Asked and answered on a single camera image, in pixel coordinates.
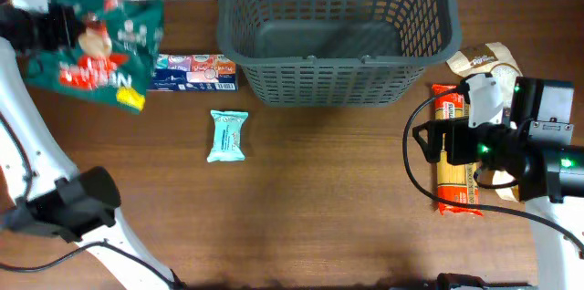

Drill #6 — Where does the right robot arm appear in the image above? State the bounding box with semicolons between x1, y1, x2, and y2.
402;73;583;289

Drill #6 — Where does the teal wet wipes pack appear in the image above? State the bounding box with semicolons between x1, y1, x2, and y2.
207;110;248;162

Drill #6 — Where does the Kleenex tissue multipack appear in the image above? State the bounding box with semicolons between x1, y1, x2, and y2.
149;54;238;92

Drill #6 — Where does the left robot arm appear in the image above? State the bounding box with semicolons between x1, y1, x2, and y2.
1;5;183;289

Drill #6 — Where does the San Remo spaghetti pack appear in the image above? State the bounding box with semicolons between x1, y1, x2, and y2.
434;93;479;204

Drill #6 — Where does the green Nescafe coffee bag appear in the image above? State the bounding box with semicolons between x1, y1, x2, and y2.
25;0;163;113

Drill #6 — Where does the grey plastic basket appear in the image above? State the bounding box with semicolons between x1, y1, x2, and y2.
217;0;462;107

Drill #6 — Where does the beige rice bag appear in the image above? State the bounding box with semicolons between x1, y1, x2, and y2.
445;41;524;203

